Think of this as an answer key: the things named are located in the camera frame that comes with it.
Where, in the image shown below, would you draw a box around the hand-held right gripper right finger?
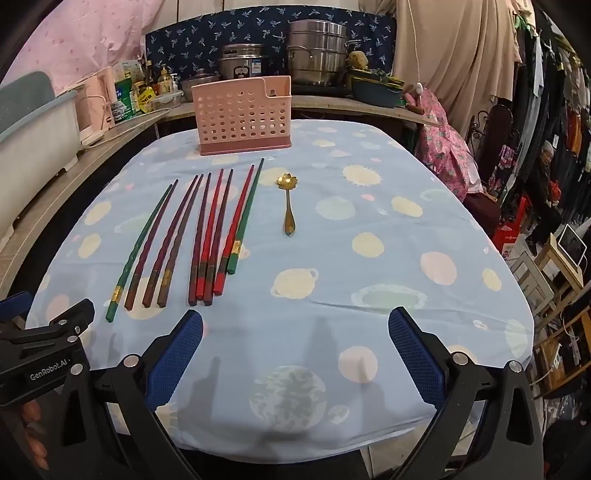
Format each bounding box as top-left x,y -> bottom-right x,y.
388,306 -> 546,480

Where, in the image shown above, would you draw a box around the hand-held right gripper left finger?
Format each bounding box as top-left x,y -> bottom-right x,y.
51,309 -> 205,480

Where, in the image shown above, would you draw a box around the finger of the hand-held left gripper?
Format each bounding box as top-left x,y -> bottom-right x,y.
0,298 -> 97,357
0,290 -> 29,324

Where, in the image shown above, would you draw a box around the brown chopstick with gold band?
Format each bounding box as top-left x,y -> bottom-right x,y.
157,174 -> 205,308

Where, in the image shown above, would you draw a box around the dark red chopstick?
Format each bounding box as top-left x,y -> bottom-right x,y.
188,172 -> 212,307

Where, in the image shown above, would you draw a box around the maroon brown chopstick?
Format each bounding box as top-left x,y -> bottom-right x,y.
142,174 -> 199,309

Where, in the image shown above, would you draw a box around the gold flower spoon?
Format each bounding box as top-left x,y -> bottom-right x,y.
276,173 -> 297,237

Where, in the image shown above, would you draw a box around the pink perforated utensil basket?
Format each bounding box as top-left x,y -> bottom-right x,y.
191,75 -> 293,157

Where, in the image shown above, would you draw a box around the person's left hand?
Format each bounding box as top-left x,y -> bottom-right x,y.
17,398 -> 52,470

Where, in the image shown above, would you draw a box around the blue dotted tablecloth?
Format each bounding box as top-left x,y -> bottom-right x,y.
25,119 -> 536,450

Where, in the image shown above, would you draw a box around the white stool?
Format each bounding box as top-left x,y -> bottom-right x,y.
508,251 -> 555,315

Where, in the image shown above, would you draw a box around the wooden shelf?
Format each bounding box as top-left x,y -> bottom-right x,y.
531,295 -> 591,398

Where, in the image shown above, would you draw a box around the red plastic stool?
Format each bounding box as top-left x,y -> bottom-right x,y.
492,196 -> 532,259

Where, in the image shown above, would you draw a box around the maroon cushion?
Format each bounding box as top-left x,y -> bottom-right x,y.
462,191 -> 502,236

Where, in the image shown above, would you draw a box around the wooden stand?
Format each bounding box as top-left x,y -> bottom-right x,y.
533,233 -> 585,319

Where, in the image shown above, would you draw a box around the white tablet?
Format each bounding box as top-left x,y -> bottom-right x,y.
556,224 -> 588,267

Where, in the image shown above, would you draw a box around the pink floral apron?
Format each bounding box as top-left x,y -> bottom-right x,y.
406,88 -> 483,204

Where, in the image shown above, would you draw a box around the pink electric kettle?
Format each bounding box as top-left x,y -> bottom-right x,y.
74,69 -> 116,144

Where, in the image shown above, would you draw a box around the dark metal chair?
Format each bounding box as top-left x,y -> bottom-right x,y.
466,104 -> 515,195

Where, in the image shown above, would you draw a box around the clear plastic food container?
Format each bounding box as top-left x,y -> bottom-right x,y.
150,90 -> 184,112

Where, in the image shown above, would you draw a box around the blue plastic basin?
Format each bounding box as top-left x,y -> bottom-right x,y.
352,78 -> 403,109

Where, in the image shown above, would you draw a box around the white carton box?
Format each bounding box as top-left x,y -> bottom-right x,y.
113,60 -> 145,84

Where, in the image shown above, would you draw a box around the small steel pot with lid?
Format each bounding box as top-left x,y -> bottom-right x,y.
181,69 -> 221,103

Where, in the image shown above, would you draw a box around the yellow basin with greens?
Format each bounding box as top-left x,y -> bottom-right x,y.
351,69 -> 406,89

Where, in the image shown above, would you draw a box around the pink dotted curtain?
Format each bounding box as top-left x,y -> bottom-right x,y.
18,0 -> 160,88

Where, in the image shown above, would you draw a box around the black induction cooker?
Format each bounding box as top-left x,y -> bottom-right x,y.
290,82 -> 356,97

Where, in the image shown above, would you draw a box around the beige curtain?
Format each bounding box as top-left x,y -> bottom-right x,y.
392,0 -> 522,139

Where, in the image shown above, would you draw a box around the hanging clothes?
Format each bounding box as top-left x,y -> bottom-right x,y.
508,4 -> 591,185

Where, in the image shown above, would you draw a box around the silver rice cooker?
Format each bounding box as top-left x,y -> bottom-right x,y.
218,44 -> 269,80

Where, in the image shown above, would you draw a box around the navy floral cloth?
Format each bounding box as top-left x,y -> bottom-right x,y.
144,7 -> 396,81

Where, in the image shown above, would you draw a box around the stainless steel steamer pot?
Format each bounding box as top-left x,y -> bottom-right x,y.
285,19 -> 362,86

